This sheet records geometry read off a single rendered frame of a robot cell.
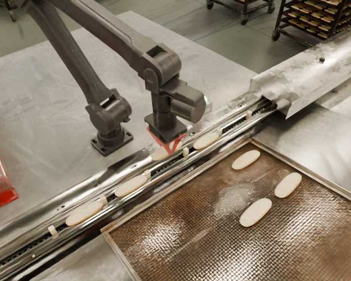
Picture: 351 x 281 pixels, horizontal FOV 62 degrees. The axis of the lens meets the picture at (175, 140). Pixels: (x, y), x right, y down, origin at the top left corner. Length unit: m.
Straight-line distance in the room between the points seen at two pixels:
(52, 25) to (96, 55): 0.61
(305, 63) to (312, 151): 0.38
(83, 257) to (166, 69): 0.44
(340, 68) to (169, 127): 0.78
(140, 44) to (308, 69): 0.75
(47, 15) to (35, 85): 0.52
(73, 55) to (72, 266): 0.52
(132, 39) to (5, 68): 0.94
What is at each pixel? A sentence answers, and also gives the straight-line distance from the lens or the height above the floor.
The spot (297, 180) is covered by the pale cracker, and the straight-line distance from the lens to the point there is 0.80.
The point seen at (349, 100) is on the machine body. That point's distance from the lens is 1.33.
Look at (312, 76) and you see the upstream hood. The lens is 1.20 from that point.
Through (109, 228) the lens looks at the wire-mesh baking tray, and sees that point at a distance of 0.74.
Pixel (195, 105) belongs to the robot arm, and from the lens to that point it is 0.61.
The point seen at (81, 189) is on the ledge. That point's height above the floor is 0.86.
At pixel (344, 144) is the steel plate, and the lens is 1.12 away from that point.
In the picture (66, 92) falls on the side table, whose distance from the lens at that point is 1.25.
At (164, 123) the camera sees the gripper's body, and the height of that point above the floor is 1.05.
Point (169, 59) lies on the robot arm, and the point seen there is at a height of 1.21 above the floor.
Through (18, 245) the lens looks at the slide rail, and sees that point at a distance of 0.83.
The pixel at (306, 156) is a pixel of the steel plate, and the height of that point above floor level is 0.82.
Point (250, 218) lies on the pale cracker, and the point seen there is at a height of 0.93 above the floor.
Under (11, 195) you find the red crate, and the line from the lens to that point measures 0.94.
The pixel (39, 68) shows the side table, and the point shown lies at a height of 0.82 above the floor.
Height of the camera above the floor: 1.53
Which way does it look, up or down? 46 degrees down
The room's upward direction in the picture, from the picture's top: straight up
